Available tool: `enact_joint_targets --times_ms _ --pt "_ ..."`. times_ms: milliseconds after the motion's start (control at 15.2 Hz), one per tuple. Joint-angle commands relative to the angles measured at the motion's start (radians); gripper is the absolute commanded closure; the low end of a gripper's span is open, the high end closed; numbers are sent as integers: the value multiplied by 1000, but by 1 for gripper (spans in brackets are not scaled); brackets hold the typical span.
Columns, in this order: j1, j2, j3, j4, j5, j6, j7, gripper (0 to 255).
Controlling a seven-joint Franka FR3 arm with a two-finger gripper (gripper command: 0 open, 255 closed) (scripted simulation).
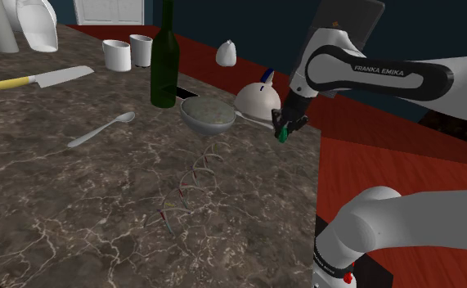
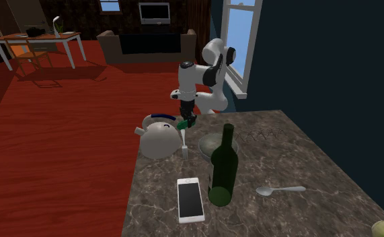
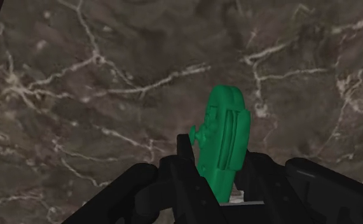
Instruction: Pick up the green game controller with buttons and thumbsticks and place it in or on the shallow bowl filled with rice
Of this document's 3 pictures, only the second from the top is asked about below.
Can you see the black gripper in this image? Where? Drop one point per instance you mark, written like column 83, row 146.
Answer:
column 188, row 108

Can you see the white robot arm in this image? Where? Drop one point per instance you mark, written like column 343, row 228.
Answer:
column 191, row 77

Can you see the grey metal bowl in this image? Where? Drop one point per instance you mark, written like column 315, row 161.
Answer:
column 208, row 144

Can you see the dark green wine bottle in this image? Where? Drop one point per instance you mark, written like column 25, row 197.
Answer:
column 223, row 167

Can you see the brown sofa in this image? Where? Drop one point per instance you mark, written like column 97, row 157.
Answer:
column 149, row 46

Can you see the white framed window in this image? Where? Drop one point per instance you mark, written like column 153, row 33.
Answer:
column 239, row 42

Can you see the white smartphone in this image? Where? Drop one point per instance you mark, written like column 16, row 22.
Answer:
column 190, row 199

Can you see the silver spoon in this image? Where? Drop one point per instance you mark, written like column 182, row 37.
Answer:
column 278, row 189

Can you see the white legged wooden desk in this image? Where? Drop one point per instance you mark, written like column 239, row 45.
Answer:
column 41, row 37

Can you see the wooden chair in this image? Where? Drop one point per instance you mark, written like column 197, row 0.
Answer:
column 27, row 55

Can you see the brown door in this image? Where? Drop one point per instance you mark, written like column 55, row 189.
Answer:
column 24, row 16

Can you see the wall television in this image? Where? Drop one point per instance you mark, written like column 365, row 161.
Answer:
column 154, row 13

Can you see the small wall window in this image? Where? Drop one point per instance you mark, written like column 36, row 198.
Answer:
column 110, row 6

